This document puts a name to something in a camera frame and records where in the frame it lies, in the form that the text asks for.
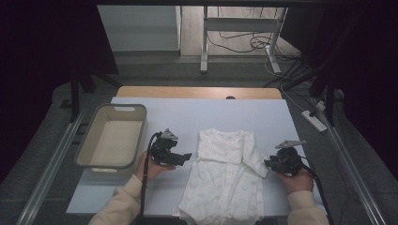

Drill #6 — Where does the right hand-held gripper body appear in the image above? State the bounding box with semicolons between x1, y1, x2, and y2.
275;140;308;176

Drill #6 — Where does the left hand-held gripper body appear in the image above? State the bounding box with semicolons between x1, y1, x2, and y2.
149;127;179;167

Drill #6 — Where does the beige basket with grey rim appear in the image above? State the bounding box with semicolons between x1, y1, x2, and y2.
74;103;148;174

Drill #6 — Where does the white baby romper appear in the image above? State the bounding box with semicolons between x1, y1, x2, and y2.
172;127;269;225

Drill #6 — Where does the person's left hand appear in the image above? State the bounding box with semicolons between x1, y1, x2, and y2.
134;149;176;182

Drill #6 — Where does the person's right hand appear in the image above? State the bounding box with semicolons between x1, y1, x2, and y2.
275;167;314;195

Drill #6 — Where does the white power strip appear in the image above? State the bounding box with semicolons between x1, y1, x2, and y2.
300;110;328;133

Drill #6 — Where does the white cabinet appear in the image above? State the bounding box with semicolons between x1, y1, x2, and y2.
97;5;182;53

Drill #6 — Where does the dark curtain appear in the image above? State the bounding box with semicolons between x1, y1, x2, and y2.
281;6;398;173
0;0;119;184

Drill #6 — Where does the left hand-held gripper black cable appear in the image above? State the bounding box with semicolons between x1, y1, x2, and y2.
137;130;163;225

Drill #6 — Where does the hand-held gripper black cable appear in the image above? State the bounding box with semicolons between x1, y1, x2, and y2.
137;130;163;225
299;156;336;225

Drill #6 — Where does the right hand-held gripper black cable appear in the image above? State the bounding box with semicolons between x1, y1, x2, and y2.
299;156;336;225

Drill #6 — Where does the aluminium rail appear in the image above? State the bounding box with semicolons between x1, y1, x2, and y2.
327;125;388;225
15;109;87;225

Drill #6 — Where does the white floor cable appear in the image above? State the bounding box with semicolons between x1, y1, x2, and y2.
264;46;314;113

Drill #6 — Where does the black floor cable tangle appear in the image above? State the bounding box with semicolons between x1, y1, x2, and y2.
206;31;301;62

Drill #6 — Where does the white metal desk frame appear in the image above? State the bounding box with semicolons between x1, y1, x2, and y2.
200;6;289;74

